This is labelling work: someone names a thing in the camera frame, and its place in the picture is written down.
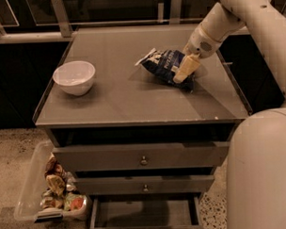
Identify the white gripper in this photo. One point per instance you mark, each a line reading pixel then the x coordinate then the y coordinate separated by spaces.
pixel 199 45

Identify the blue chip bag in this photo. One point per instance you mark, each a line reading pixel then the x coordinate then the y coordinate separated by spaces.
pixel 164 65

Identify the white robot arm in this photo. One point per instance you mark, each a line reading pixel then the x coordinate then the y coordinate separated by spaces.
pixel 256 169

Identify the grey drawer cabinet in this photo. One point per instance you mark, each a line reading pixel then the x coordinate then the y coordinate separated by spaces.
pixel 127 105

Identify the top grey drawer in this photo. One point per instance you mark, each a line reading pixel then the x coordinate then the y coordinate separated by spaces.
pixel 141 156

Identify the grey drawer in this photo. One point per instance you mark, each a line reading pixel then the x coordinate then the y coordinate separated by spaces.
pixel 146 184
pixel 148 211
pixel 141 156

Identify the middle grey drawer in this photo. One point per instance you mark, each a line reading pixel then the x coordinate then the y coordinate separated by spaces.
pixel 146 184

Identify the bottom grey drawer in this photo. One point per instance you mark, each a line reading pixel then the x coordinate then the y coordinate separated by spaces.
pixel 148 211

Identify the white ceramic bowl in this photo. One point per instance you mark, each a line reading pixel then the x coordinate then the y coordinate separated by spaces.
pixel 75 77

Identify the brown snack package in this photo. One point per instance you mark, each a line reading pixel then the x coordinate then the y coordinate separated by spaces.
pixel 55 176

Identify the green orange snack package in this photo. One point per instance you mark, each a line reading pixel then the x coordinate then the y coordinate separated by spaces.
pixel 73 201

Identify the silver snack package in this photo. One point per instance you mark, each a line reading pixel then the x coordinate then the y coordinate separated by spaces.
pixel 50 200

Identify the clear plastic storage bin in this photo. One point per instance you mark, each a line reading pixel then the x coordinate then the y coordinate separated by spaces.
pixel 28 205

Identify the metal railing frame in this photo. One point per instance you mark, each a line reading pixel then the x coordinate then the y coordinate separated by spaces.
pixel 61 18

